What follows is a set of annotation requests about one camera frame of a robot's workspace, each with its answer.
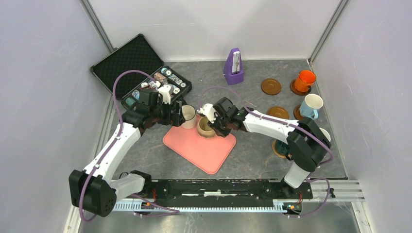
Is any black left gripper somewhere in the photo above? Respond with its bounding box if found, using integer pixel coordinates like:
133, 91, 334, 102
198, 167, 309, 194
150, 98, 185, 127

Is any white ribbed black-rimmed mug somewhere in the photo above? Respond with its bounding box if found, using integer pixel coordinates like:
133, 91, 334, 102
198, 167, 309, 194
181, 105, 197, 129

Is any beige mug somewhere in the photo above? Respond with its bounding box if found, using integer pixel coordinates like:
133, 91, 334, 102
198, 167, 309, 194
197, 116, 216, 138

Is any brown wooden coaster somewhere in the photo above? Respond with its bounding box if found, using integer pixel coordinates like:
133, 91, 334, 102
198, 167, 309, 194
290, 80, 312, 96
266, 106, 290, 119
293, 105, 303, 120
260, 78, 282, 96

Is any dark green mug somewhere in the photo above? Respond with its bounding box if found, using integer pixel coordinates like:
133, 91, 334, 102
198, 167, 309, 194
274, 140, 293, 161

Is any white mug blue handle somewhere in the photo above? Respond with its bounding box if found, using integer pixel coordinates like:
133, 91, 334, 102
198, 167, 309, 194
299, 94, 324, 120

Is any orange mug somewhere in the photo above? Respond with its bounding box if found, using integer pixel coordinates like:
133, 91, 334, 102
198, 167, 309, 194
294, 70, 317, 92

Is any woven rattan coaster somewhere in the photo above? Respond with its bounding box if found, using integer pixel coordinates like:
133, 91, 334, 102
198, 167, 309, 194
272, 140, 289, 158

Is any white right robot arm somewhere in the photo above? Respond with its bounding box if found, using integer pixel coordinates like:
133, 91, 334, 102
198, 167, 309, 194
198, 97, 332, 198

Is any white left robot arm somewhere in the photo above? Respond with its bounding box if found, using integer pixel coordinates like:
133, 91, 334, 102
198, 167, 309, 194
69, 86, 185, 219

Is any pink plastic tray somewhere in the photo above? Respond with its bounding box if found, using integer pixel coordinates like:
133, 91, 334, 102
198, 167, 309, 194
163, 127, 237, 175

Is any purple metronome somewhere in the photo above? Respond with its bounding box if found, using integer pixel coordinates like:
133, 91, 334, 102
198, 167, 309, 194
223, 48, 244, 85

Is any light blue poker chip stack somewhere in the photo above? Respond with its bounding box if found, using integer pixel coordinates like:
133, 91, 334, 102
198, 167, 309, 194
132, 90, 140, 100

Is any green poker chip stack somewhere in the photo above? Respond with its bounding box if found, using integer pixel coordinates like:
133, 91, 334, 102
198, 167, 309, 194
124, 97, 136, 108

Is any black poker chip case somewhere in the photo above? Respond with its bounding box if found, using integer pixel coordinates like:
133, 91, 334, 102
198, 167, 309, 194
90, 34, 192, 109

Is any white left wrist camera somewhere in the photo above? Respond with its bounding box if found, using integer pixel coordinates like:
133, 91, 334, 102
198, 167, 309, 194
155, 81, 174, 105

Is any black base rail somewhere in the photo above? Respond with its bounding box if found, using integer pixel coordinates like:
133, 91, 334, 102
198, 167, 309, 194
138, 179, 313, 208

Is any aluminium frame rail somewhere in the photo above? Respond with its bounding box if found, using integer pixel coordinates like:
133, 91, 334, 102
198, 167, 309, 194
73, 180, 366, 213

